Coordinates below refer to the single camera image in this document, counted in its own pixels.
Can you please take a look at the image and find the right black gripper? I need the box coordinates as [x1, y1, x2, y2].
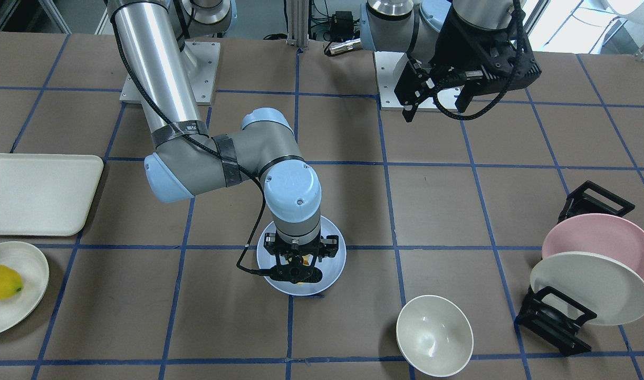
[262, 235, 339, 284]

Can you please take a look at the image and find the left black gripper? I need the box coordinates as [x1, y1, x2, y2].
[395, 8, 542, 122]

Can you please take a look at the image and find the blue plate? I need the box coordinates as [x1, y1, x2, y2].
[256, 216, 347, 296]

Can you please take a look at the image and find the sliced yellow bread loaf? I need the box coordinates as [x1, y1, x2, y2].
[291, 255, 311, 284]

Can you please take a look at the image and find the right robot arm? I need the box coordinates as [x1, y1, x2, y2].
[105, 1, 340, 283]

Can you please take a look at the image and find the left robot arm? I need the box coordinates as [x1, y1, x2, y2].
[360, 1, 542, 122]

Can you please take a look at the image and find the black plate rack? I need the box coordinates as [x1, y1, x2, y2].
[514, 180, 636, 357]

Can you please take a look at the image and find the pink plate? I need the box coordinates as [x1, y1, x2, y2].
[541, 213, 644, 279]

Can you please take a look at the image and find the cream plate in rack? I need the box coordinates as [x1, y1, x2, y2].
[530, 252, 644, 326]

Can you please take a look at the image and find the white plate under lemon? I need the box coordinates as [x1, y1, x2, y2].
[0, 241, 50, 334]

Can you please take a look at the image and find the white bowl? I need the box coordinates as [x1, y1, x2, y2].
[396, 295, 475, 377]

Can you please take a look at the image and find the white rectangular tray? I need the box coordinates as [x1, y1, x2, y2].
[0, 153, 104, 236]

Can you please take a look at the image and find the yellow lemon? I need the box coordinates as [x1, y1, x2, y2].
[0, 265, 24, 300]

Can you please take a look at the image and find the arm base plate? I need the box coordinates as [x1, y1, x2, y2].
[138, 41, 221, 106]
[374, 51, 461, 112]

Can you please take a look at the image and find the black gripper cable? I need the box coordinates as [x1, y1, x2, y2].
[104, 0, 272, 276]

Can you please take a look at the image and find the aluminium frame post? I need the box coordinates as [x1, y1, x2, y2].
[285, 1, 311, 51]

